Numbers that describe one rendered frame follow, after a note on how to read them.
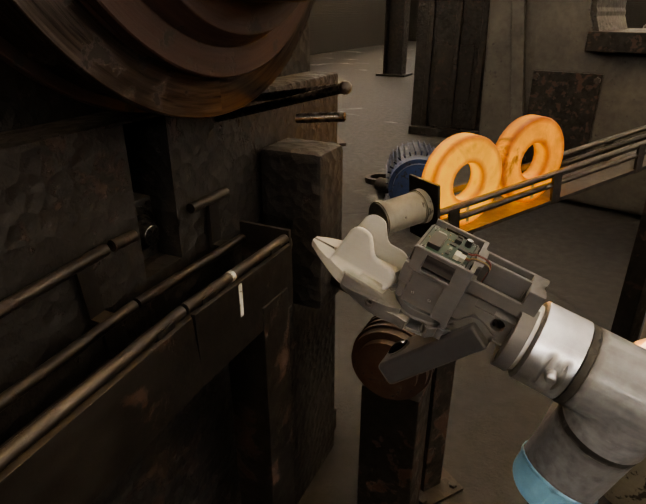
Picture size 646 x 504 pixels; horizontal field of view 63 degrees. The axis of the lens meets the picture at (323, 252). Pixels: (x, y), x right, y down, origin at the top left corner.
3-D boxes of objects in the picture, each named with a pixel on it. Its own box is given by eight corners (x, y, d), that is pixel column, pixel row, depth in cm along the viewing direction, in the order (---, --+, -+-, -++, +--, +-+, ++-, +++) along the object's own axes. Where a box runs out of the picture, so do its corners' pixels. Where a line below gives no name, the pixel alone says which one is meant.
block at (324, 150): (260, 298, 82) (251, 146, 72) (285, 277, 89) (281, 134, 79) (321, 313, 78) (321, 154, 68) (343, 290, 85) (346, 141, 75)
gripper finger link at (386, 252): (340, 190, 53) (424, 231, 50) (324, 239, 56) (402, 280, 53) (327, 199, 50) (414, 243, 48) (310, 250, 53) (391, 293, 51)
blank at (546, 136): (491, 124, 91) (506, 127, 88) (553, 106, 97) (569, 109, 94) (487, 207, 98) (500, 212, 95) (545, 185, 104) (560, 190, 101)
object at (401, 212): (368, 230, 88) (366, 197, 85) (411, 216, 91) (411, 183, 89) (389, 243, 83) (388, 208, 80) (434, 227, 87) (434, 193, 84)
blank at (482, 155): (419, 143, 85) (432, 147, 82) (490, 124, 91) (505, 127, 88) (419, 230, 92) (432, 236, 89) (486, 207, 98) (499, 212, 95)
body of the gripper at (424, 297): (432, 214, 50) (555, 272, 47) (400, 284, 54) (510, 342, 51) (407, 242, 44) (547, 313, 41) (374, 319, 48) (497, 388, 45)
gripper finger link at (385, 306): (358, 257, 51) (439, 299, 49) (353, 271, 52) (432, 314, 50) (338, 277, 47) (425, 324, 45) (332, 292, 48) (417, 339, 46)
